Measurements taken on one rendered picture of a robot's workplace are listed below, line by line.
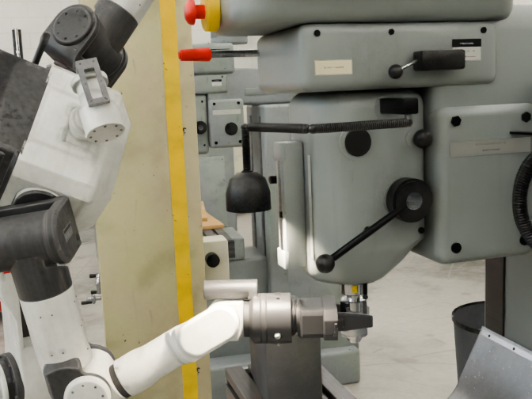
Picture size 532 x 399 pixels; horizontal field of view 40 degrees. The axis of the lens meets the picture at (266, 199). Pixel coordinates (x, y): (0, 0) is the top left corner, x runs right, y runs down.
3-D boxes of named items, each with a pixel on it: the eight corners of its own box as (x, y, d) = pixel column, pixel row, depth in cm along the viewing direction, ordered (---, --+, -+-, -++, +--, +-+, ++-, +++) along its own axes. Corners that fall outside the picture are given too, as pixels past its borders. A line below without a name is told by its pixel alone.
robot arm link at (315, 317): (337, 302, 120) (266, 303, 121) (338, 357, 122) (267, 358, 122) (332, 282, 133) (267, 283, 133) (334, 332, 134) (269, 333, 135)
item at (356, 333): (369, 337, 125) (368, 307, 124) (342, 339, 125) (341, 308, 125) (366, 328, 130) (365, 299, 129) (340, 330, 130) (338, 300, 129)
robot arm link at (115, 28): (85, -17, 140) (46, 41, 138) (119, -2, 137) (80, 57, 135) (112, 17, 151) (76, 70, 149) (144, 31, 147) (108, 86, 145)
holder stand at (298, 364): (267, 412, 153) (264, 322, 150) (250, 374, 175) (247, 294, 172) (323, 406, 155) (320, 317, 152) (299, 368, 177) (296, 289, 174)
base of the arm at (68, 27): (27, 58, 135) (78, 65, 132) (50, -1, 139) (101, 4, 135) (67, 94, 149) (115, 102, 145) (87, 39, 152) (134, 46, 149)
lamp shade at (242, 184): (218, 209, 116) (215, 171, 115) (254, 203, 120) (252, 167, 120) (242, 214, 111) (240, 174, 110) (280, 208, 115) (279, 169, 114)
